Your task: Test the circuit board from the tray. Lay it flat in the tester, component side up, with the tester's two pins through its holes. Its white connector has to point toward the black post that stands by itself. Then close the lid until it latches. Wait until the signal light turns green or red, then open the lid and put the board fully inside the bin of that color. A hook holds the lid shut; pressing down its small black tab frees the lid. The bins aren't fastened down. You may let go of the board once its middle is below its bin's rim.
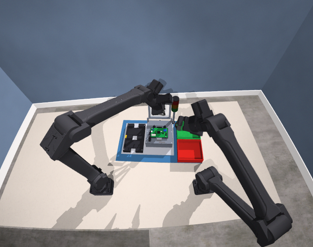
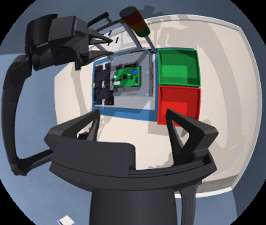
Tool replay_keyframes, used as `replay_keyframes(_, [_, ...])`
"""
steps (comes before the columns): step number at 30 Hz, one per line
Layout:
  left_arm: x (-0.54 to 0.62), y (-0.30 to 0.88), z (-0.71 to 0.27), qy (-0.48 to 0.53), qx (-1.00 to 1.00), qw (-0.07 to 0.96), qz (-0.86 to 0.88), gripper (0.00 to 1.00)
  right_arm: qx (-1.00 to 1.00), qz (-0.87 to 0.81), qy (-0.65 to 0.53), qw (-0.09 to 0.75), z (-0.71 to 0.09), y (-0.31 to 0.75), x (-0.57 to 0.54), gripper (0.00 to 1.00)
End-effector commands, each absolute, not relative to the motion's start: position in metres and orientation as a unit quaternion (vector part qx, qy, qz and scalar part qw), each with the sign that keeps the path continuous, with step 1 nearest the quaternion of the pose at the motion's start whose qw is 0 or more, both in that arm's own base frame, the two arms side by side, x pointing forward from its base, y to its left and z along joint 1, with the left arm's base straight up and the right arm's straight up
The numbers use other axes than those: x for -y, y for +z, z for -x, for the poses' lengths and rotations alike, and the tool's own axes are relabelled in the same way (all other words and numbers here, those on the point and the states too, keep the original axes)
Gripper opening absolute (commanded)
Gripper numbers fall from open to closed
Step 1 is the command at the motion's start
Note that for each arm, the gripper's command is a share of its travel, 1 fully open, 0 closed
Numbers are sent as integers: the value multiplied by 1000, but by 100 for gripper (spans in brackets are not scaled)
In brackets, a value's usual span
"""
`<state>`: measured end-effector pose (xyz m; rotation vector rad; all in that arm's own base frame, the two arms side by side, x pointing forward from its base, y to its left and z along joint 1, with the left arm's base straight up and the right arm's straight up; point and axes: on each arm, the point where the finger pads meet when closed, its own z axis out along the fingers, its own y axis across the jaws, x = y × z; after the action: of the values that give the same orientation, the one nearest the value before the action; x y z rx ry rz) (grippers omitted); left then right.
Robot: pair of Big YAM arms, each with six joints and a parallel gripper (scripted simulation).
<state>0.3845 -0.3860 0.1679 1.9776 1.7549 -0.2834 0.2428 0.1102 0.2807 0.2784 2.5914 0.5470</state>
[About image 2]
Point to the red bin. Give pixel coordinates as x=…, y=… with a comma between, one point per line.
x=181, y=99

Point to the green bin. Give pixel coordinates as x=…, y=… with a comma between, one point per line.
x=179, y=66

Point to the green circuit board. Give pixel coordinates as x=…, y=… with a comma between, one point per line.
x=127, y=77

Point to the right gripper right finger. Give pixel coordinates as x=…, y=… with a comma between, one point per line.
x=201, y=136

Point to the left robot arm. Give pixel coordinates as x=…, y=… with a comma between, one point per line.
x=62, y=35

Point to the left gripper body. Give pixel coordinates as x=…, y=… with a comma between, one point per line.
x=82, y=52

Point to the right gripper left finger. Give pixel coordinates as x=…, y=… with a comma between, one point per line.
x=69, y=129

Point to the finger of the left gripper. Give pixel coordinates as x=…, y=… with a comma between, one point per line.
x=95, y=55
x=95, y=34

